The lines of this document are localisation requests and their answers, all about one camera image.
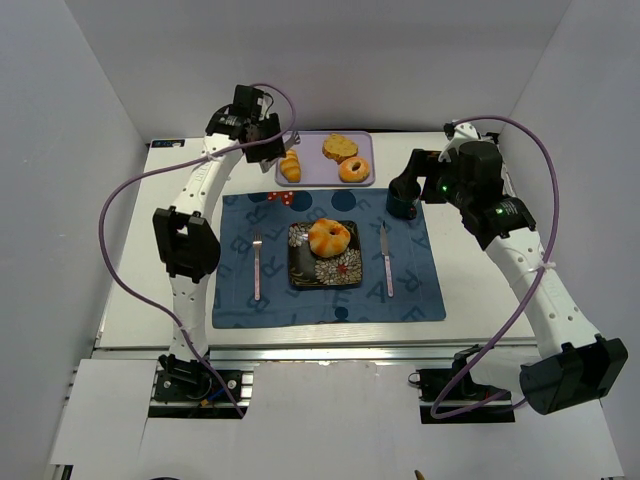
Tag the black logo sticker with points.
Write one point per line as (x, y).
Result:
(167, 143)

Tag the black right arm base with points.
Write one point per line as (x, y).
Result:
(430, 382)

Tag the brown bread slice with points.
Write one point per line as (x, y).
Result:
(339, 148)

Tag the dark green mug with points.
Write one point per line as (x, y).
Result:
(400, 207)

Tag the fork with pink handle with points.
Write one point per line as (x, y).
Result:
(257, 245)

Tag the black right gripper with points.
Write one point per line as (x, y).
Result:
(413, 168)

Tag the aluminium front frame rail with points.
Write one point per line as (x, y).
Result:
(439, 353)

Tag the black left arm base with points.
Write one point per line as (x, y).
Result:
(188, 390)

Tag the knife with pink handle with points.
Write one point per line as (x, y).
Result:
(387, 262)

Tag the sugared orange donut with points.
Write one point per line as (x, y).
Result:
(354, 170)

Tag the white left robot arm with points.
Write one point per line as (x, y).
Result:
(187, 245)

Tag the black floral square plate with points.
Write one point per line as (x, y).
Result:
(306, 270)

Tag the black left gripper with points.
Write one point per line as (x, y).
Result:
(267, 145)

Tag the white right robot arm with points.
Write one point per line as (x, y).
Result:
(575, 363)

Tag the blue patterned placemat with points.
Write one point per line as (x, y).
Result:
(417, 293)

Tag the striped orange bread roll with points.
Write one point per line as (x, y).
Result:
(290, 167)

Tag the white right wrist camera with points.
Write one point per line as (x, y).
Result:
(457, 135)

